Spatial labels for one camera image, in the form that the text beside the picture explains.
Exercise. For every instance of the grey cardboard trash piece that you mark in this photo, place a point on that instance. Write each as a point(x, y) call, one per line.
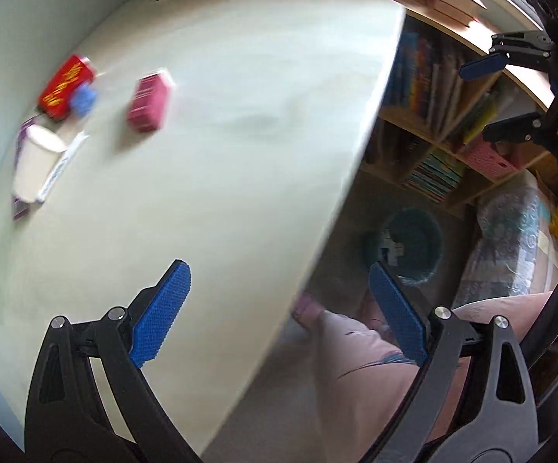
point(391, 250)

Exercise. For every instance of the wooden bookshelf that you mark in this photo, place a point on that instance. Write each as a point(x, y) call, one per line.
point(427, 105)

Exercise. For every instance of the left leg pink trousers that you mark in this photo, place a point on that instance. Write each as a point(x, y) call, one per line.
point(361, 379)

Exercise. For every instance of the white round desk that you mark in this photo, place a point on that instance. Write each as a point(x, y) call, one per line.
point(273, 107)

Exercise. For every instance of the right leg pink trousers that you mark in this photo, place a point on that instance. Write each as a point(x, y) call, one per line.
point(476, 318)

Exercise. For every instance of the red yellow box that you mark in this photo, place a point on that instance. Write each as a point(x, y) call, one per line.
point(54, 100)

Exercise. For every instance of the blue plastic bag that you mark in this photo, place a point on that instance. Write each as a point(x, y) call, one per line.
point(83, 100)

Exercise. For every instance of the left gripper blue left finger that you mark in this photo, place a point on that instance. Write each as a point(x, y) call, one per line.
point(89, 400)

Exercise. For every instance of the leg pink trousers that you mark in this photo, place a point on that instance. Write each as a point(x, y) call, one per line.
point(476, 318)
point(361, 379)

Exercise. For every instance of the left pink shoe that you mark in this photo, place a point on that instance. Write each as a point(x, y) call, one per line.
point(306, 311)

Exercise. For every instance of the patterned bed mattress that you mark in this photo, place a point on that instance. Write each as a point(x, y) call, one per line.
point(516, 254)

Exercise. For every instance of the magenta small box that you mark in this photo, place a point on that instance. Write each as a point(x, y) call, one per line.
point(149, 105)

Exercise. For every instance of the pink plastic basket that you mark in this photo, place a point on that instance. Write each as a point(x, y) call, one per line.
point(484, 158)

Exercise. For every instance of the purple toothbrush package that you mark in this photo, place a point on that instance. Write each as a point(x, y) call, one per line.
point(19, 208)

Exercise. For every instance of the stack of teal books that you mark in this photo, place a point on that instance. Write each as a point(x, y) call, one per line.
point(437, 176)

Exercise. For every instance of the teal trash bin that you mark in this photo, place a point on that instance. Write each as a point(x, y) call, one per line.
point(422, 239)

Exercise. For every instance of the white paper cup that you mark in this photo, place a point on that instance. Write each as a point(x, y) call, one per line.
point(40, 151)

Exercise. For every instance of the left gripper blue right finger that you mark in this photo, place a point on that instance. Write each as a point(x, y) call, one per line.
point(471, 400)

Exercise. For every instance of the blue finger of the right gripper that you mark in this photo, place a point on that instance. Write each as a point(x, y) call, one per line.
point(497, 61)
point(530, 127)

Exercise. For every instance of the white toothpaste tube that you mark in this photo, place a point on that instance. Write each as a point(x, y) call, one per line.
point(60, 166)

